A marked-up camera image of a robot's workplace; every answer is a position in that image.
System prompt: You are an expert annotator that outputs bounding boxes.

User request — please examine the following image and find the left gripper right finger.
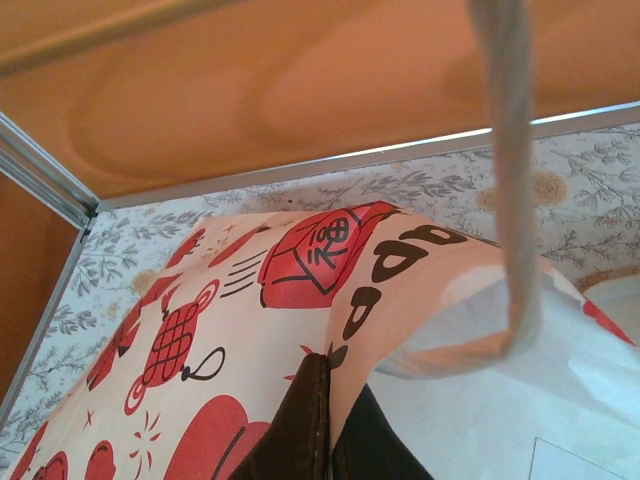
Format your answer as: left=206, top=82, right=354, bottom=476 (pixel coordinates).
left=329, top=382, right=432, bottom=480

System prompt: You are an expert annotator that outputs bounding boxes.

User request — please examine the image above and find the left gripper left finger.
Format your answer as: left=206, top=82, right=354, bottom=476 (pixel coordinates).
left=228, top=353, right=332, bottom=480

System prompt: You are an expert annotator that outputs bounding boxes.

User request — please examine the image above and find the red white printed paper bag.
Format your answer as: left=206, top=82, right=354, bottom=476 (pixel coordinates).
left=7, top=0, right=640, bottom=480

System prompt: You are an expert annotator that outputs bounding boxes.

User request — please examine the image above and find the grey floral tablecloth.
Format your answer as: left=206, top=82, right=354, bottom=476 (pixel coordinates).
left=0, top=122, right=640, bottom=451

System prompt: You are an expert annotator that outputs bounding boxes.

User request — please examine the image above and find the aluminium frame rail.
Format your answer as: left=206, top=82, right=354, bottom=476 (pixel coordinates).
left=94, top=99, right=640, bottom=214
left=0, top=222, right=92, bottom=421

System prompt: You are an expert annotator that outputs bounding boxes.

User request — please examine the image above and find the aluminium corner post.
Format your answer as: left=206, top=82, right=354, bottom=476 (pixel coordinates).
left=0, top=110, right=99, bottom=231

